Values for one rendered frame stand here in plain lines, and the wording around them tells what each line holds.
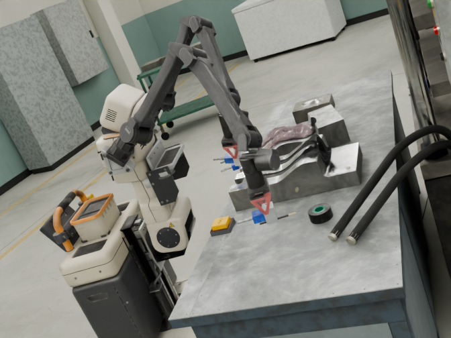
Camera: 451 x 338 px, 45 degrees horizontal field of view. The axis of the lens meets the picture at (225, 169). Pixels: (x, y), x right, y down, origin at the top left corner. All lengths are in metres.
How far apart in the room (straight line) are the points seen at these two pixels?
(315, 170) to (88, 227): 1.04
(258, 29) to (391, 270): 7.66
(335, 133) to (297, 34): 6.44
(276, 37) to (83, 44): 3.05
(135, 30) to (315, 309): 9.38
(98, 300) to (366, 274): 1.30
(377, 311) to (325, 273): 0.18
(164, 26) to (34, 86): 3.71
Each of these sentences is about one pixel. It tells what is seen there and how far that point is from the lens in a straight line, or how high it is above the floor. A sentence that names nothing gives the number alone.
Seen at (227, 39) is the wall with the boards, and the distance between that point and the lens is 10.28.
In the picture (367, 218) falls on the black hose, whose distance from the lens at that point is 1.74.
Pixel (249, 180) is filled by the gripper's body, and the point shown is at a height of 1.06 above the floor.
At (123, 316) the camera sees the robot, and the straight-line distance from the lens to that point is 2.50.
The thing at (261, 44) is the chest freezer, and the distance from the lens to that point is 9.06.
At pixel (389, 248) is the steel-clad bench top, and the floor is 0.80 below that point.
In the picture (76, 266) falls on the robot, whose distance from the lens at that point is 2.42.
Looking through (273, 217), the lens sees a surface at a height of 0.90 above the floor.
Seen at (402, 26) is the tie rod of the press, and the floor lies 1.29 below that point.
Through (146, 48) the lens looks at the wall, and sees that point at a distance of 10.75.
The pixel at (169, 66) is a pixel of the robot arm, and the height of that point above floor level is 1.43.
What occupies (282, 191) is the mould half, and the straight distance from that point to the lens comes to 2.09.
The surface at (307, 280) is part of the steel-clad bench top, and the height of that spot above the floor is 0.80.
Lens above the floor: 1.70
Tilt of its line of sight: 20 degrees down
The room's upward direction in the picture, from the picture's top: 22 degrees counter-clockwise
